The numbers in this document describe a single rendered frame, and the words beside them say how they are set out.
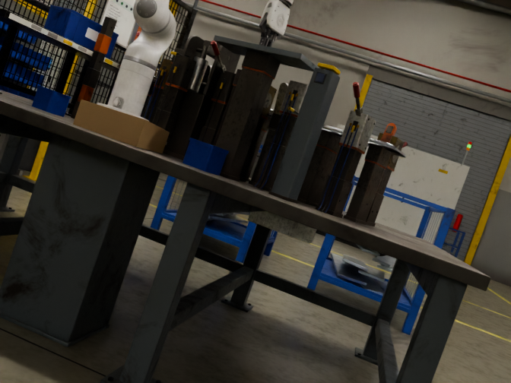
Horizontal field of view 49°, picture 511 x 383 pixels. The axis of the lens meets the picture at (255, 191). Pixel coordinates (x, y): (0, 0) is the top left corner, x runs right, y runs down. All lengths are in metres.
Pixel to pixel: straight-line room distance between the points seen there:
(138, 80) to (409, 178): 8.56
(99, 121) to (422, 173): 8.71
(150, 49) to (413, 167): 8.55
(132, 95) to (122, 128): 0.14
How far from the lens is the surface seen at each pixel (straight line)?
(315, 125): 1.85
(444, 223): 4.22
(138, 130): 1.93
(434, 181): 10.34
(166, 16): 2.07
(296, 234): 2.82
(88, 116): 2.01
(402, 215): 10.29
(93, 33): 2.85
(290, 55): 1.91
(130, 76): 2.04
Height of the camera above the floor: 0.77
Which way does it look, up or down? 2 degrees down
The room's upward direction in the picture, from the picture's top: 19 degrees clockwise
